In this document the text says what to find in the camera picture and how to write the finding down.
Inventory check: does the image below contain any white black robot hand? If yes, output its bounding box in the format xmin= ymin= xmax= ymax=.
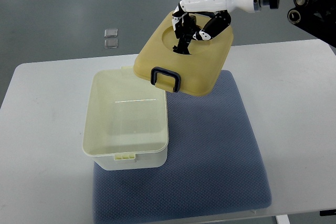
xmin=172 ymin=0 xmax=265 ymax=55

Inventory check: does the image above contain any yellow storage box lid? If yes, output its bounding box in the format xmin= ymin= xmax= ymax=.
xmin=133 ymin=13 xmax=234 ymax=97

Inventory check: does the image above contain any white storage box base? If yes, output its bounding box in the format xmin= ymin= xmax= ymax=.
xmin=82 ymin=67 xmax=169 ymax=170

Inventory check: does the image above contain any upper floor metal plate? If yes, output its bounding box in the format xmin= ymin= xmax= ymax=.
xmin=104 ymin=28 xmax=118 ymax=38

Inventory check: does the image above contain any blue grey fabric mat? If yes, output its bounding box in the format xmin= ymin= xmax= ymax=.
xmin=93 ymin=70 xmax=271 ymax=223

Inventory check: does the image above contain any white table leg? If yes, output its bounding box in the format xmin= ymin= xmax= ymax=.
xmin=276 ymin=215 xmax=290 ymax=224

